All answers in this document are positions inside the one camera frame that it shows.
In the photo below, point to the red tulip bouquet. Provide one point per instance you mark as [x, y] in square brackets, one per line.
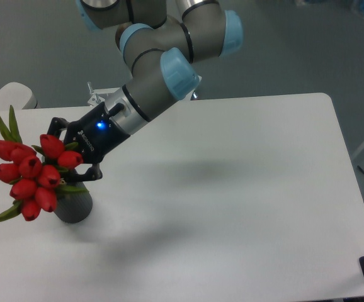
[35, 173]

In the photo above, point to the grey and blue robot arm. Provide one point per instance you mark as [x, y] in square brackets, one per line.
[159, 52]

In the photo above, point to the white pedestal base bracket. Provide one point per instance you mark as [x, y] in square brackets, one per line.
[97, 96]

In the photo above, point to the dark grey ribbed vase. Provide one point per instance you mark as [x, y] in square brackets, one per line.
[74, 207]

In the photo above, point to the white chair seat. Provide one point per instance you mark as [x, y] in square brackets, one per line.
[18, 95]

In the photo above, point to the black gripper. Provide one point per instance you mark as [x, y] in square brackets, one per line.
[96, 136]

